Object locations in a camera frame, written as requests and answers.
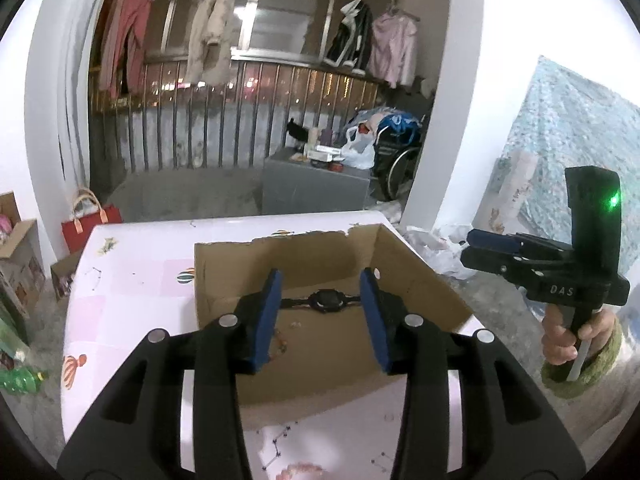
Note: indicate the hanging beige coat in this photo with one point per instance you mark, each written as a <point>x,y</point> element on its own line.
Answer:
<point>212,25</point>

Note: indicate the hanging black white jacket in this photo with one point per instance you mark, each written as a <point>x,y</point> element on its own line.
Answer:
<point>350,35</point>

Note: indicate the black smart watch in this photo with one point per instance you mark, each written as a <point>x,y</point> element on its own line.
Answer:
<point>325,301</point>

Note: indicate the person's right hand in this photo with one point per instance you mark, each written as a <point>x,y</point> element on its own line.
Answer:
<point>557,340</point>

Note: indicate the hanging light pink jacket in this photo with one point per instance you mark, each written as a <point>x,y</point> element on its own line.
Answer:
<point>395,47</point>

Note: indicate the white plastic shopping bag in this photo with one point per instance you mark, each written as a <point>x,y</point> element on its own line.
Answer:
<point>361,152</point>

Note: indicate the white flat box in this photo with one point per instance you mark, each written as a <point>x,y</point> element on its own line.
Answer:
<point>322,152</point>

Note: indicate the wheelchair with blue bag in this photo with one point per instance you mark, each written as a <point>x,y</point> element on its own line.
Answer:
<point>400,155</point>

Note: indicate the white shoe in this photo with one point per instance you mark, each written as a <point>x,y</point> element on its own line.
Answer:
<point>198,155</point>

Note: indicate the open printed cardboard box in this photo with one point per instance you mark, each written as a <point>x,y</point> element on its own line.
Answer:
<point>20,260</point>

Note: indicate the green plastic bottle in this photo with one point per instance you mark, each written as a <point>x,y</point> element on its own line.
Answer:
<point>22,380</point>

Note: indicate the blue patterned blanket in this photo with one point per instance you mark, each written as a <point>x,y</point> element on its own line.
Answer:
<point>565,125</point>

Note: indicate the metal balcony railing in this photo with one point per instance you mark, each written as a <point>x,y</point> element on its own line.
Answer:
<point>250,110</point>

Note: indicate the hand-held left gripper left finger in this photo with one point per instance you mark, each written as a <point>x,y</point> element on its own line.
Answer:
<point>262,325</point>

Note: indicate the hanging pink garment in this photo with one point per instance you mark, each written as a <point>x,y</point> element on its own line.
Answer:
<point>125,25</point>

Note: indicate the white curtain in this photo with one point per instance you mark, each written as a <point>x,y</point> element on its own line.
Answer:
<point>75,85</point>

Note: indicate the red gift bag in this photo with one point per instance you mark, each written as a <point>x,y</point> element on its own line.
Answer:
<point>90,227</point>

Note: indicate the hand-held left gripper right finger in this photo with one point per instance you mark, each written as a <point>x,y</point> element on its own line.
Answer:
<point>379,325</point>

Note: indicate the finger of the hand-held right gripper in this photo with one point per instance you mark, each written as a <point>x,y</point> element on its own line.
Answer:
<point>495,240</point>
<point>505,264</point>

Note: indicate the small brown cardboard box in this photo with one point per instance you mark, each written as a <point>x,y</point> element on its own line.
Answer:
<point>65,277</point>

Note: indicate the person's right forearm green sleeve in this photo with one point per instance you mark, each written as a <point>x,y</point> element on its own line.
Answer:
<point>600,370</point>

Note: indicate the grey cabinet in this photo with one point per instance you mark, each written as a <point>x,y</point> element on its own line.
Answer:
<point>310,185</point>

